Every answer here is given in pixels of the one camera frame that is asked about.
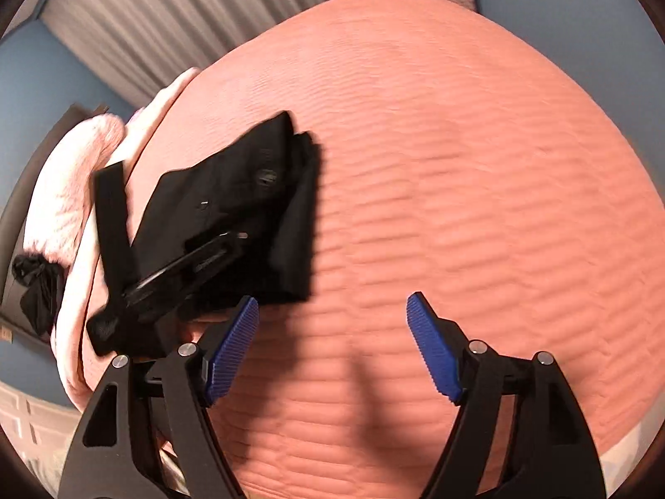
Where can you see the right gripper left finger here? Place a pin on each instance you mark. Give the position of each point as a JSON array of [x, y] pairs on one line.
[[115, 450]]

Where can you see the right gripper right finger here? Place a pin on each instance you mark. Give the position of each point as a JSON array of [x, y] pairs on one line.
[[550, 452]]

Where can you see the black pants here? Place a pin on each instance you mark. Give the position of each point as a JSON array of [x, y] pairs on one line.
[[239, 223]]

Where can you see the black garment by pillow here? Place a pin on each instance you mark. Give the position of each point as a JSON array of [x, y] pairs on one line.
[[43, 282]]

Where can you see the light pink folded blanket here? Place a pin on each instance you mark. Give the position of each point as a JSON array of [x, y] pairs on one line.
[[69, 330]]

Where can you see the orange quilted bedspread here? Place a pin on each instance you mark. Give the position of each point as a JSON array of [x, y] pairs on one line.
[[457, 162]]

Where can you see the grey pleated curtain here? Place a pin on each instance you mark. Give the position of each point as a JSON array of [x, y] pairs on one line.
[[137, 47]]

